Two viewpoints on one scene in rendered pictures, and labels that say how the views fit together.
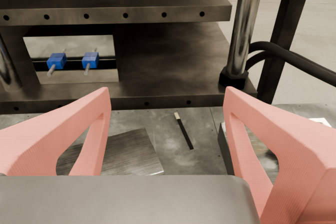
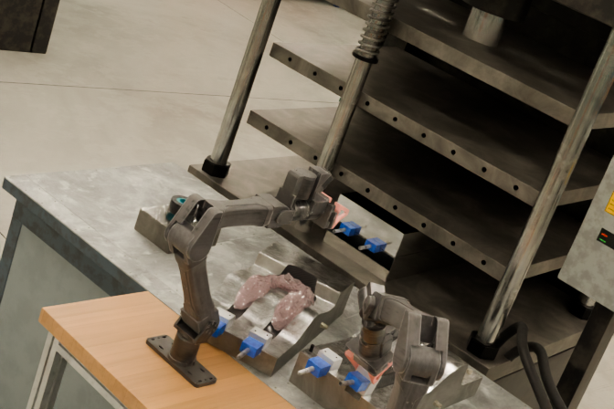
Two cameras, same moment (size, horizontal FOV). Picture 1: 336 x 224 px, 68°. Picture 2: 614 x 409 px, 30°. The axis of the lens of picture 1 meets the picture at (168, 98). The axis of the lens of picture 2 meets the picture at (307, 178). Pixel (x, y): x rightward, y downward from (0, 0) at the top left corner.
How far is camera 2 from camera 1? 2.77 m
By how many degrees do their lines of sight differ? 37
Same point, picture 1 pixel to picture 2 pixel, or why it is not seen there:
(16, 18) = (347, 178)
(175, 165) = (354, 326)
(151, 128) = not seen: hidden behind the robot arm
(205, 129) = not seen: hidden behind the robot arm
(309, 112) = (499, 394)
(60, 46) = (360, 217)
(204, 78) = (460, 332)
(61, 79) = (341, 246)
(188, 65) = (464, 319)
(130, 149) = (335, 278)
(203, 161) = not seen: hidden behind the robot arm
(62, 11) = (381, 193)
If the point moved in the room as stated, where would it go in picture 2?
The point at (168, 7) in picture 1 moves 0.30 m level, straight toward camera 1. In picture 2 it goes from (459, 239) to (398, 248)
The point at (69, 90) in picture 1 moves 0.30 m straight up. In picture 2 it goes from (339, 258) to (371, 175)
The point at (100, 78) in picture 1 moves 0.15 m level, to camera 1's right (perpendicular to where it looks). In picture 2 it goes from (372, 267) to (406, 292)
